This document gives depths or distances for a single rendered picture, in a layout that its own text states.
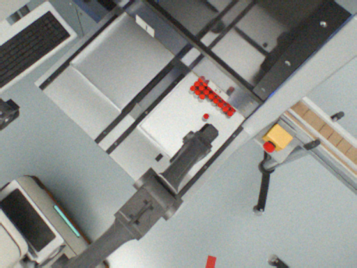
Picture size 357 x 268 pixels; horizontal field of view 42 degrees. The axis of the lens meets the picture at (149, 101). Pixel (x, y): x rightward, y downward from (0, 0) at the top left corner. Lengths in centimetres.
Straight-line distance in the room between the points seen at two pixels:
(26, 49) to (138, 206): 103
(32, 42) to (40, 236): 75
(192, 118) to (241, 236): 104
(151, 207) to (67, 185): 157
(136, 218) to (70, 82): 84
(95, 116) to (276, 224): 130
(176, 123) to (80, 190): 100
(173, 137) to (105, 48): 42
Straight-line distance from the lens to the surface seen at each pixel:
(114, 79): 173
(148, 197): 103
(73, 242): 227
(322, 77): 109
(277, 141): 159
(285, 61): 115
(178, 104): 171
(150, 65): 175
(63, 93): 174
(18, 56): 188
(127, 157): 167
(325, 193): 273
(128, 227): 101
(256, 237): 261
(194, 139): 134
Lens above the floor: 253
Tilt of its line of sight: 75 degrees down
